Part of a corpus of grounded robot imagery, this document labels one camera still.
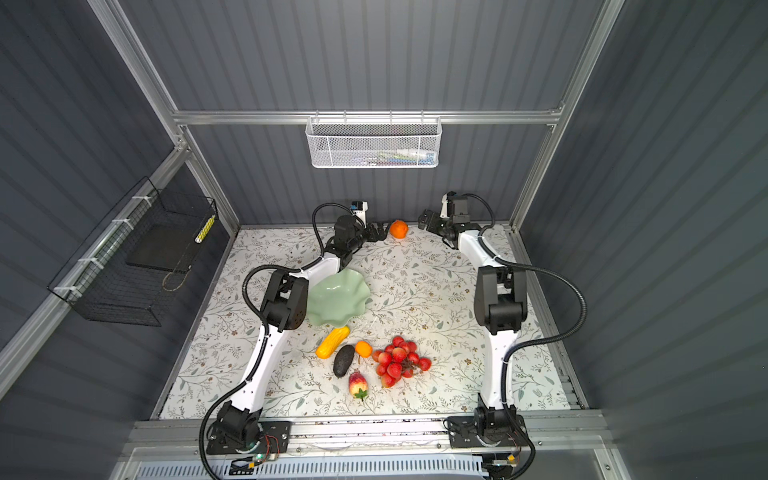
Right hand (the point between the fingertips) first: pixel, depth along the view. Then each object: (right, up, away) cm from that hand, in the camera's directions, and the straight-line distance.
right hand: (433, 222), depth 102 cm
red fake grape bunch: (-13, -40, -21) cm, 47 cm away
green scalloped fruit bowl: (-33, -26, -3) cm, 43 cm away
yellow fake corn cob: (-32, -37, -15) cm, 51 cm away
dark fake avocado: (-28, -41, -19) cm, 53 cm away
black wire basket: (-79, -15, -29) cm, 86 cm away
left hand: (-18, +1, +5) cm, 18 cm away
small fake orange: (-23, -38, -17) cm, 48 cm away
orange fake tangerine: (-12, -2, +10) cm, 16 cm away
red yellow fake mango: (-23, -46, -24) cm, 57 cm away
